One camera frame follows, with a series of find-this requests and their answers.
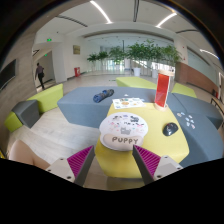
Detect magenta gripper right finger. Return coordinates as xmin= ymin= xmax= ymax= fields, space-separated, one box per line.
xmin=132 ymin=145 xmax=182 ymax=185

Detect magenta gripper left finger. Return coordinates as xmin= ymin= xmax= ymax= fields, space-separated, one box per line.
xmin=47 ymin=146 xmax=95 ymax=186

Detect black computer mouse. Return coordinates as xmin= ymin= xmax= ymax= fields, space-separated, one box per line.
xmin=163 ymin=122 xmax=178 ymax=136

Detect white puppy mouse pad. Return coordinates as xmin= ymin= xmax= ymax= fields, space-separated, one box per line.
xmin=99 ymin=112 xmax=148 ymax=151

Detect yellow ottoman seat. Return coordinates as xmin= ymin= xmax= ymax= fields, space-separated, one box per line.
xmin=95 ymin=103 xmax=189 ymax=178

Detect small scattered stickers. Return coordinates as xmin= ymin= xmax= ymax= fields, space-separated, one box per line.
xmin=176 ymin=112 xmax=196 ymax=129

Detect large grey sofa bench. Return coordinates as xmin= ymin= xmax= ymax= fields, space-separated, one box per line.
xmin=57 ymin=86 xmax=224 ymax=167

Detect white sticker sheet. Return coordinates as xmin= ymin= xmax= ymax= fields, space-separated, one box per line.
xmin=113 ymin=98 xmax=145 ymax=109

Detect grey cube stool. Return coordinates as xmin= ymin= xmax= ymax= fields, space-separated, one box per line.
xmin=12 ymin=100 xmax=40 ymax=128

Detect green bench left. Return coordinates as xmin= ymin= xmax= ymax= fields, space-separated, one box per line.
xmin=4 ymin=84 xmax=63 ymax=132

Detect rolled blue umbrella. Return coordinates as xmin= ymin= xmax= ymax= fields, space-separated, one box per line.
xmin=93 ymin=89 xmax=114 ymax=103

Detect green ottoman far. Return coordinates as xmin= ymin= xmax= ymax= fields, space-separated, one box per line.
xmin=116 ymin=77 xmax=157 ymax=89

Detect red fire cabinet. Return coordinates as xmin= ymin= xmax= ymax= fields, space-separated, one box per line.
xmin=74 ymin=67 xmax=81 ymax=77

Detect walking person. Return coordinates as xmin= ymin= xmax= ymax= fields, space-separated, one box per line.
xmin=35 ymin=64 xmax=45 ymax=89

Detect potted green plants row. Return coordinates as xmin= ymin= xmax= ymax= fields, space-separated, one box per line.
xmin=87 ymin=40 xmax=181 ymax=70

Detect framed wall plaque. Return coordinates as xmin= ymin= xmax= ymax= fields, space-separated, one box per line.
xmin=73 ymin=45 xmax=80 ymax=55

